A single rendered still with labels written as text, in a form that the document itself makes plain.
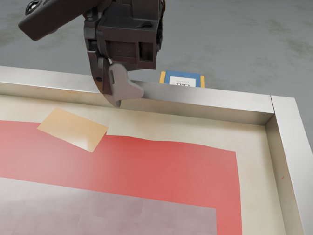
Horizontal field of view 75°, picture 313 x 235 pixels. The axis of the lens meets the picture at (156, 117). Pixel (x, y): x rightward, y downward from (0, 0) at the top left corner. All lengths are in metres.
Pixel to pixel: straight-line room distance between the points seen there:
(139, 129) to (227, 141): 0.14
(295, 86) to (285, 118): 2.18
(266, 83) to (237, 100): 2.07
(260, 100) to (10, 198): 0.38
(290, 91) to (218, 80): 0.71
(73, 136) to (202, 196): 0.21
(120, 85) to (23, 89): 0.19
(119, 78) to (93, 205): 0.17
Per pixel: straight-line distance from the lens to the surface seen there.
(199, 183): 0.30
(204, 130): 0.34
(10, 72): 0.44
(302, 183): 0.32
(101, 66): 0.26
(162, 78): 0.61
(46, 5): 0.26
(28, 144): 0.37
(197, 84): 0.57
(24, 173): 0.35
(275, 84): 2.44
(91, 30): 0.25
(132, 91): 0.30
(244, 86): 2.27
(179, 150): 0.32
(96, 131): 0.34
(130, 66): 0.35
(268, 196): 0.33
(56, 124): 0.37
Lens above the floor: 1.33
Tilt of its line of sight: 49 degrees down
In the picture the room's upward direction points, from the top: 3 degrees clockwise
